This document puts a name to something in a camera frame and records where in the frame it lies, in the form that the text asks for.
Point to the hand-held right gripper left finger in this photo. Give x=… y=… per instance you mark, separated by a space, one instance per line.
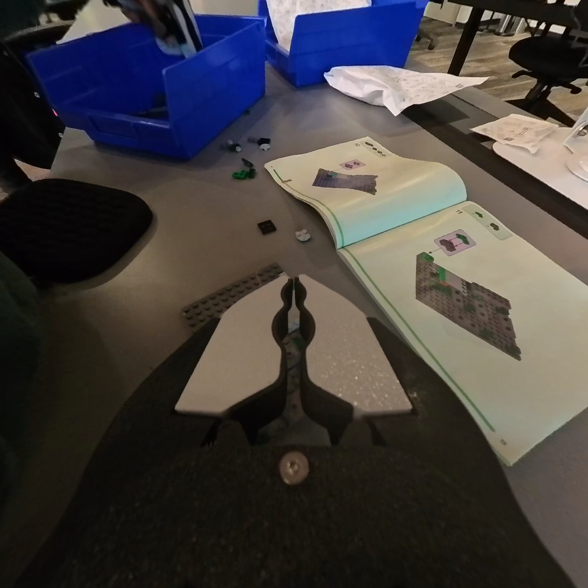
x=229 y=367

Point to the light grey round brick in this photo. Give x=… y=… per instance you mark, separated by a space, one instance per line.
x=302 y=234

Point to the grey desk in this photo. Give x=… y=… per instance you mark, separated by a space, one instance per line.
x=183 y=206
x=459 y=103

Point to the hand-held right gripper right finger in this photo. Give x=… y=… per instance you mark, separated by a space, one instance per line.
x=358 y=367

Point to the open instruction booklet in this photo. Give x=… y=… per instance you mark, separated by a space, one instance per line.
x=436 y=285

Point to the black office chair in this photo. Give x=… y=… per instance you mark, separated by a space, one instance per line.
x=427 y=36
x=551 y=59

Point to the crumpled white paper bag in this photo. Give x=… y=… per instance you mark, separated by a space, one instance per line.
x=395 y=87

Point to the small white paper bag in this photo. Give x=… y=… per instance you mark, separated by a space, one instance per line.
x=514 y=131

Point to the blue plastic bin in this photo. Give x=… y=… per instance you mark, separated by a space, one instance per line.
x=349 y=50
x=206 y=105

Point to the black padded cushion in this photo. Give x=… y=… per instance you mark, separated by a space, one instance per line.
x=69 y=229

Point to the black jacket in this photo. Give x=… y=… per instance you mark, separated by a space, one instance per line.
x=23 y=115

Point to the tall white paper bag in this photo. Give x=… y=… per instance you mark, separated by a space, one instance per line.
x=312 y=23

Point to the grey brick baseplate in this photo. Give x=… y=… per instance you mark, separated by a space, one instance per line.
x=220 y=298

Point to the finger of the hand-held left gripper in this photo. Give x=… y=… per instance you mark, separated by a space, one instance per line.
x=172 y=46
x=186 y=27

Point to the black square tile brick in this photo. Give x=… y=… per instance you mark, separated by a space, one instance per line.
x=266 y=227

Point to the wooden desk with black legs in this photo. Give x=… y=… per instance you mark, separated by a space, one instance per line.
x=464 y=36

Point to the green brick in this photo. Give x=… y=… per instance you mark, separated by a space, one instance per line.
x=242 y=173

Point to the dark grey small brick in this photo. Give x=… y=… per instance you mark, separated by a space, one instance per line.
x=232 y=147

